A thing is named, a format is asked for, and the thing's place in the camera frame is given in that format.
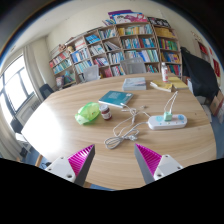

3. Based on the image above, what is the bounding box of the small red-lidded jar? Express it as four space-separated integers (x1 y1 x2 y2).
99 104 112 120

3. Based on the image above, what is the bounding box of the wooden bookshelf with books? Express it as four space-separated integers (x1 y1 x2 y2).
48 20 184 90

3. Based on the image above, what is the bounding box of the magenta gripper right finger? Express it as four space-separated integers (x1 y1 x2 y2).
134 144 183 184

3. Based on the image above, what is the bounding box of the white charger cable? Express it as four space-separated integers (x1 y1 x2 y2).
163 90 179 114

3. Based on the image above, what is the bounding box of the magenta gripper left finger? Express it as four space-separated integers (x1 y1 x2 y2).
46 144 95 187

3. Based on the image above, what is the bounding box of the white power strip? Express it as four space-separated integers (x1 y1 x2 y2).
148 114 187 130

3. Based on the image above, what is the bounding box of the yellow book stack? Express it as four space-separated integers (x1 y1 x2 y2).
150 80 173 92

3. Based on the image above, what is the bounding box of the clear plastic bottle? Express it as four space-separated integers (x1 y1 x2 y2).
161 62 168 82

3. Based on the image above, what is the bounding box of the grey book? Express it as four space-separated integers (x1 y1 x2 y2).
122 77 146 91

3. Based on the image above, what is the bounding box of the cardboard box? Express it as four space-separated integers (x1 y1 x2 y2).
210 91 224 116

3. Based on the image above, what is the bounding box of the green charger plug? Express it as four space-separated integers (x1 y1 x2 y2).
164 112 172 121

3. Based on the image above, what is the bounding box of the grey mesh chair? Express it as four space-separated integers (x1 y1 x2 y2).
121 57 146 75

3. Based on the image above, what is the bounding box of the dark blue chair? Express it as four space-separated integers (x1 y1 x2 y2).
39 84 53 99

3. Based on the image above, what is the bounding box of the grey office chair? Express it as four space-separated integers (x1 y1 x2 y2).
83 65 100 82

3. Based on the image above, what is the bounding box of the green plastic bag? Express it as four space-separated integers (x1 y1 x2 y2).
75 102 100 125

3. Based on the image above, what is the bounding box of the yellow notebook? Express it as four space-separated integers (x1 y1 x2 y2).
168 77 188 90

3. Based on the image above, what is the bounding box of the black jacket on chair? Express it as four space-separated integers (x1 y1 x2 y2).
181 47 219 99

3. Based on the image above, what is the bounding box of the window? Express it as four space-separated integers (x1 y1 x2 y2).
0 55 34 120

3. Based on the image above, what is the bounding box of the white power strip cord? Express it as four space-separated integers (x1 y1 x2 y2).
103 102 152 150

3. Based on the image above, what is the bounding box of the teal book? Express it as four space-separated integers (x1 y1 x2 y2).
98 91 133 108

